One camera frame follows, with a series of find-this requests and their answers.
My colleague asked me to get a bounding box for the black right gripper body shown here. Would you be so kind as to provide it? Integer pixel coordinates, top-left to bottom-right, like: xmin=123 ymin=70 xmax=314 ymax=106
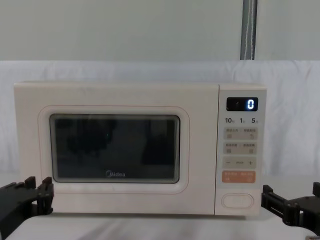
xmin=282 ymin=195 xmax=320 ymax=235

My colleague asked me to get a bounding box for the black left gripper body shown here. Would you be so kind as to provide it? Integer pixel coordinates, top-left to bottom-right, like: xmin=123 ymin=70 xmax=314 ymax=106
xmin=0 ymin=183 xmax=39 ymax=240

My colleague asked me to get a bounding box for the oven control panel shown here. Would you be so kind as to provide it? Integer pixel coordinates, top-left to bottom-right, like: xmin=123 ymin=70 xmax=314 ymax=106
xmin=214 ymin=83 xmax=268 ymax=216

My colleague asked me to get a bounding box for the white curtain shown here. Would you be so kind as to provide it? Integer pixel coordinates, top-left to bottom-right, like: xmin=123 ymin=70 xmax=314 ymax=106
xmin=0 ymin=0 xmax=320 ymax=181

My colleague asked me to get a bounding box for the white table cloth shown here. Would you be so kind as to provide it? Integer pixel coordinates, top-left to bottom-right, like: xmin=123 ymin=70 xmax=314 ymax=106
xmin=0 ymin=172 xmax=320 ymax=240

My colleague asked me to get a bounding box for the cream microwave oven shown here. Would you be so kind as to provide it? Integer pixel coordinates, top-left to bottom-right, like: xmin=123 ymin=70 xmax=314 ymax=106
xmin=13 ymin=80 xmax=268 ymax=216

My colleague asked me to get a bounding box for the grey striped post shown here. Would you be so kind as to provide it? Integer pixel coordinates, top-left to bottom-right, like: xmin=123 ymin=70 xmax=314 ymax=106
xmin=239 ymin=0 xmax=259 ymax=61

